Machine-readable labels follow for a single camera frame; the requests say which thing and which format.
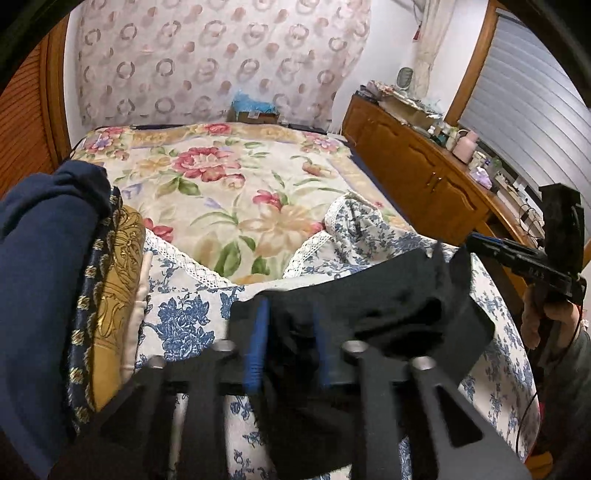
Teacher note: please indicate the grey window blind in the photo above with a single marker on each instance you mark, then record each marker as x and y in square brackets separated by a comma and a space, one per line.
[521, 101]

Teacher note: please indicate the gold patterned pillow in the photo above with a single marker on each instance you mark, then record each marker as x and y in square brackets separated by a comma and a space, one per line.
[115, 286]

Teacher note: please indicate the person's right forearm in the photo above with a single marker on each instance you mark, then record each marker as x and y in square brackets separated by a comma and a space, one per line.
[572, 392]

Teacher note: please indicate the black printed t-shirt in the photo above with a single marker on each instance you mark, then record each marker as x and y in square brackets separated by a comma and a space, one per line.
[392, 295]

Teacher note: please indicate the cardboard box with blue stuffing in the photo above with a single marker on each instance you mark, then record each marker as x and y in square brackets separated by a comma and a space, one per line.
[254, 115]

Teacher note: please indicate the blue floral bedsheet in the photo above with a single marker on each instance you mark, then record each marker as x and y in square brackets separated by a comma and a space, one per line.
[184, 314]

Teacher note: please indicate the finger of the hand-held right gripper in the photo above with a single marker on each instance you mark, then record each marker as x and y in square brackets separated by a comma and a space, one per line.
[503, 258]
[489, 240]

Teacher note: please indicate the small round desk fan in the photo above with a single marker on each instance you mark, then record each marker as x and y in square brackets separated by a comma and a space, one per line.
[405, 78]

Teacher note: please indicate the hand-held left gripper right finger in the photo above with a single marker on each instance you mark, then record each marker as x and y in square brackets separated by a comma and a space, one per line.
[323, 346]

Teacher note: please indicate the open cardboard box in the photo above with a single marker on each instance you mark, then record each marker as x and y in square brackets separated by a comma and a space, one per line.
[406, 108]

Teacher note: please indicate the cream window curtain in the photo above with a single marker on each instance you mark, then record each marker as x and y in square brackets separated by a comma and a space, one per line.
[429, 46]

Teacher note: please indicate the wooden sideboard cabinet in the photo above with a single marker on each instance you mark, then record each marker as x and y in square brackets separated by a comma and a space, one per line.
[415, 161]

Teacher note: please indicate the person's right hand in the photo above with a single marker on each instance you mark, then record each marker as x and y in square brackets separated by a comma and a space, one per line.
[561, 316]

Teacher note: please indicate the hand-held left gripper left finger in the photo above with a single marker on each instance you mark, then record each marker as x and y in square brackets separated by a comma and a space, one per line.
[256, 341]

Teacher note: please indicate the floral blanket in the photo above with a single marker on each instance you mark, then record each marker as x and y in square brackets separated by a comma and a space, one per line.
[221, 184]

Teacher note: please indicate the purple tissue pack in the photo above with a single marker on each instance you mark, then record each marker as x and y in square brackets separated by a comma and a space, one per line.
[481, 177]

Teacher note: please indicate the red hanging ornament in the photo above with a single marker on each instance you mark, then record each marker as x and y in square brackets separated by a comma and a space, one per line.
[419, 33]

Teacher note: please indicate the navy cloth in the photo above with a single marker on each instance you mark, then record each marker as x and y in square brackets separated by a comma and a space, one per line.
[41, 277]

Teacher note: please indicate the circle-patterned sheer curtain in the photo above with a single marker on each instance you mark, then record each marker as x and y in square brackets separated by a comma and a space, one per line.
[207, 60]

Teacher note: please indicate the pink thermos jug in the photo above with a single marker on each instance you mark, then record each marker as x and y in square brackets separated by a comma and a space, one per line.
[464, 147]

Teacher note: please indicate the wooden louvred wardrobe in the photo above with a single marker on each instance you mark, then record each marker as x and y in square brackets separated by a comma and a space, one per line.
[27, 115]

